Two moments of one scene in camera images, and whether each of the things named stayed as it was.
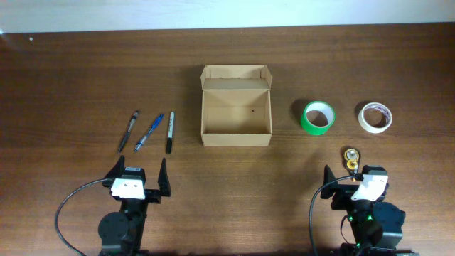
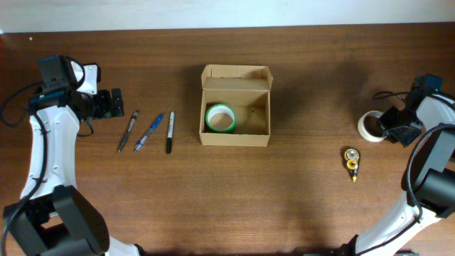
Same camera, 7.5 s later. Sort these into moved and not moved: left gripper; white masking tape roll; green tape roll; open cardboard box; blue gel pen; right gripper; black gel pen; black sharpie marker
Moved: left gripper; white masking tape roll; right gripper; green tape roll
Not moved: black gel pen; open cardboard box; black sharpie marker; blue gel pen
